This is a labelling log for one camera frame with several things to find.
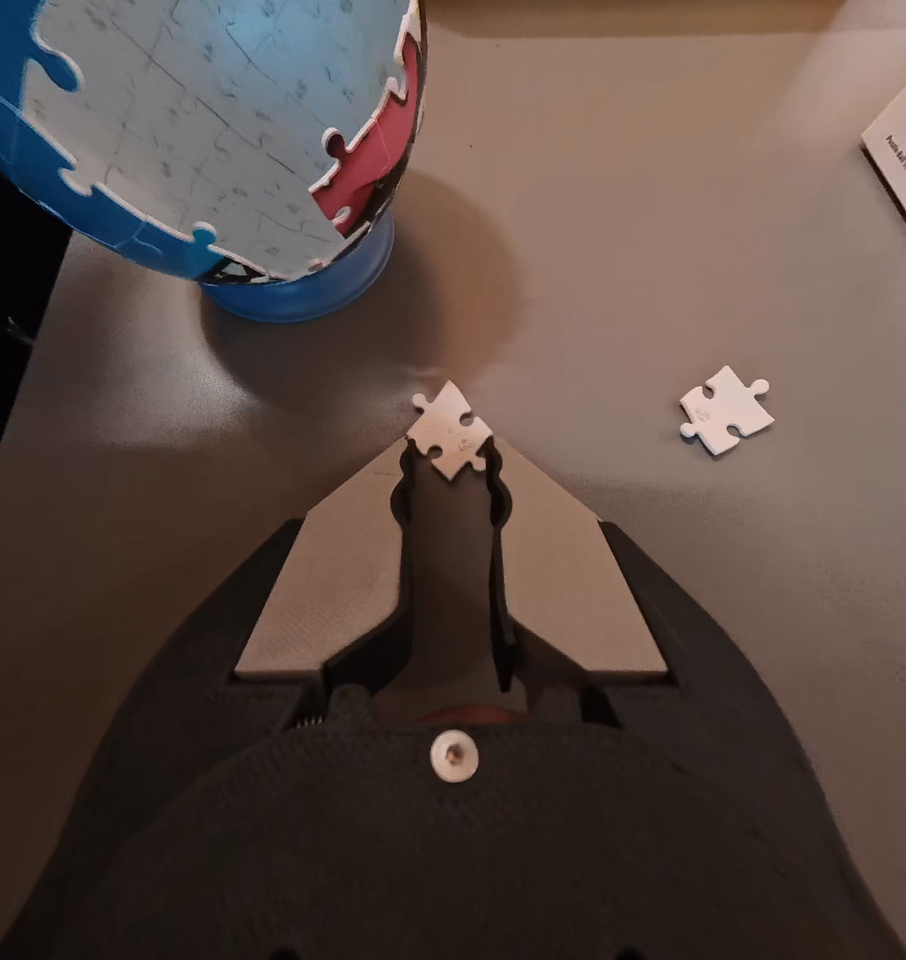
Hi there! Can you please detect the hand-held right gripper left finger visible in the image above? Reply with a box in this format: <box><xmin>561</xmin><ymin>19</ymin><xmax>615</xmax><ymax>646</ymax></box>
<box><xmin>231</xmin><ymin>438</ymin><xmax>424</xmax><ymax>695</ymax></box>

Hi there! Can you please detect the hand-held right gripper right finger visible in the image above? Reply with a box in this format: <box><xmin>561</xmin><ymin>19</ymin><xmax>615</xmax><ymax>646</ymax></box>
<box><xmin>485</xmin><ymin>435</ymin><xmax>670</xmax><ymax>695</ymax></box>

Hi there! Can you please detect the white puzzle piece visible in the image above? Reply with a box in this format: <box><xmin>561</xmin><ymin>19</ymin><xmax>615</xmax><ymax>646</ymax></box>
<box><xmin>411</xmin><ymin>380</ymin><xmax>495</xmax><ymax>483</ymax></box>
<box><xmin>679</xmin><ymin>365</ymin><xmax>775</xmax><ymax>456</ymax></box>

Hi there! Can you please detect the blue puzzle ball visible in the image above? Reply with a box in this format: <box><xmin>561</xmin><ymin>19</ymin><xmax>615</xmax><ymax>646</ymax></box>
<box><xmin>0</xmin><ymin>0</ymin><xmax>429</xmax><ymax>285</ymax></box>

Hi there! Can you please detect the person's right hand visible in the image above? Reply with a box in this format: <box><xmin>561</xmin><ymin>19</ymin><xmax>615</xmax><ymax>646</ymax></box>
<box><xmin>421</xmin><ymin>703</ymin><xmax>530</xmax><ymax>727</ymax></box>

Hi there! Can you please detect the blue ball stand ring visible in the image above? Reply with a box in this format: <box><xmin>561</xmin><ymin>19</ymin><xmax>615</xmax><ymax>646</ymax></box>
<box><xmin>204</xmin><ymin>217</ymin><xmax>395</xmax><ymax>325</ymax></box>

